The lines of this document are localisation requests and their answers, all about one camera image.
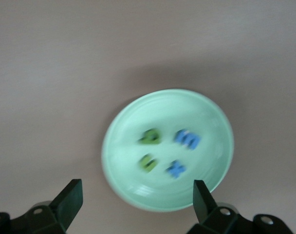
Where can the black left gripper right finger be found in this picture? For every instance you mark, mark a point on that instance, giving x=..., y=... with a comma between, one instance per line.
x=205, y=209

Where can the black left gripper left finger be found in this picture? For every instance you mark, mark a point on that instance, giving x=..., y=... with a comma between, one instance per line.
x=67, y=204

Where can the blue foam letter x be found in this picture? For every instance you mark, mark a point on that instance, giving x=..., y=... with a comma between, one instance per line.
x=176, y=168

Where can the blue foam letter m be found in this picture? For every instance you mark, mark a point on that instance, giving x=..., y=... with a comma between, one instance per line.
x=187, y=140

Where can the green foam letter u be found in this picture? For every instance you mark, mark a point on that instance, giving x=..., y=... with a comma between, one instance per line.
x=148, y=164

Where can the green foam letter q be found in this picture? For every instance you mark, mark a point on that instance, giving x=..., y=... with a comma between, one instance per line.
x=149, y=138

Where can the green plate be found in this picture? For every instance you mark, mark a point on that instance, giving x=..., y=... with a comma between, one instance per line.
x=167, y=109

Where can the brown table mat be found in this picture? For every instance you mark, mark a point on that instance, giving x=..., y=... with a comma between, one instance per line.
x=41, y=73

